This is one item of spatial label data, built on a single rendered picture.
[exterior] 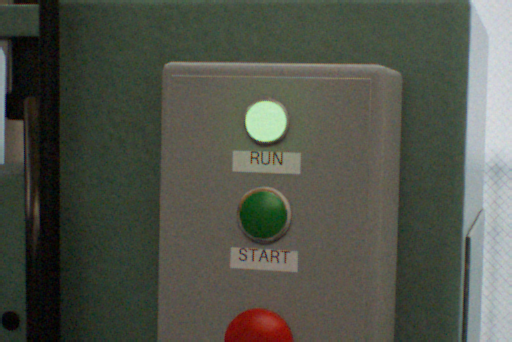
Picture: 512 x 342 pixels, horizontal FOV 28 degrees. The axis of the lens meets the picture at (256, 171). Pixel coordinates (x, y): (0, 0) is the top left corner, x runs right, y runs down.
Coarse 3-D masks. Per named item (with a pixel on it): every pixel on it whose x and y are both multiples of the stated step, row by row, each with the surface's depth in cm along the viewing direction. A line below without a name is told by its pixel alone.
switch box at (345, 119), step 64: (192, 64) 45; (256, 64) 44; (320, 64) 43; (192, 128) 45; (320, 128) 43; (384, 128) 43; (192, 192) 45; (320, 192) 43; (384, 192) 43; (192, 256) 45; (320, 256) 43; (384, 256) 44; (192, 320) 45; (320, 320) 44; (384, 320) 45
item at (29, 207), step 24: (48, 0) 49; (48, 24) 49; (48, 48) 49; (48, 72) 49; (48, 96) 49; (24, 120) 60; (48, 120) 49; (24, 144) 58; (48, 144) 49; (24, 168) 55; (48, 168) 49; (48, 192) 49; (48, 216) 49; (48, 240) 49; (48, 264) 49; (48, 288) 49; (48, 312) 49; (48, 336) 49
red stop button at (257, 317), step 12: (252, 312) 44; (264, 312) 43; (240, 324) 43; (252, 324) 43; (264, 324) 43; (276, 324) 43; (228, 336) 44; (240, 336) 43; (252, 336) 43; (264, 336) 43; (276, 336) 43; (288, 336) 43
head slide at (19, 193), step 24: (0, 168) 63; (0, 192) 59; (24, 192) 58; (0, 216) 59; (24, 216) 58; (0, 240) 59; (24, 240) 58; (0, 264) 59; (24, 264) 58; (0, 288) 59; (24, 288) 58; (0, 312) 59; (24, 312) 58; (0, 336) 59; (24, 336) 59
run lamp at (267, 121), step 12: (252, 108) 43; (264, 108) 43; (276, 108) 43; (252, 120) 43; (264, 120) 43; (276, 120) 43; (288, 120) 43; (252, 132) 43; (264, 132) 43; (276, 132) 43; (264, 144) 44
